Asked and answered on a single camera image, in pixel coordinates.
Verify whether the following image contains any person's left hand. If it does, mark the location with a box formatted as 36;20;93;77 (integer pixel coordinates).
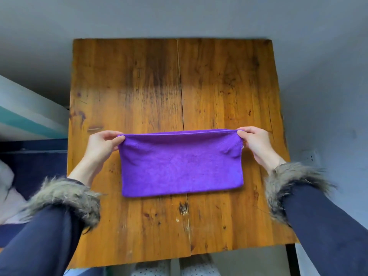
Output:
82;130;126;171

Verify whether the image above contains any person's right hand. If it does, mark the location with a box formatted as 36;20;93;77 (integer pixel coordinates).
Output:
236;126;282;168

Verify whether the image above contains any purple microfibre towel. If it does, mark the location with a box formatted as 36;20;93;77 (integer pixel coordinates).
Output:
118;129;245;198

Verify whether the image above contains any person's right forearm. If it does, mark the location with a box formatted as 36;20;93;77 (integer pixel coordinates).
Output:
260;156;368;276

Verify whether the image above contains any person's left forearm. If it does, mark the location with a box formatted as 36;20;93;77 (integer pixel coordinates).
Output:
0;158;104;276

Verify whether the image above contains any dark blue bedding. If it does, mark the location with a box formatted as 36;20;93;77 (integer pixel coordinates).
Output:
0;139;68;200

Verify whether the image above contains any white and teal striped panel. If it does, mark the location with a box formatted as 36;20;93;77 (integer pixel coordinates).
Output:
0;75;69;141

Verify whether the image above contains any white pillow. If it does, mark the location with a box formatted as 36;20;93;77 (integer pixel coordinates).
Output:
0;159;30;225

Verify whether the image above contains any white perforated shoe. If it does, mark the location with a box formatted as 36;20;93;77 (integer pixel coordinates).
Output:
179;254;222;276
135;259;172;276

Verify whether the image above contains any black table leg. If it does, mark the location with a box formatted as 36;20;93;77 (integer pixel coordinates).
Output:
285;244;301;276

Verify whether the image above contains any white wall socket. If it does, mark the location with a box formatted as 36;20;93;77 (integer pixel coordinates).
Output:
301;150;317;166

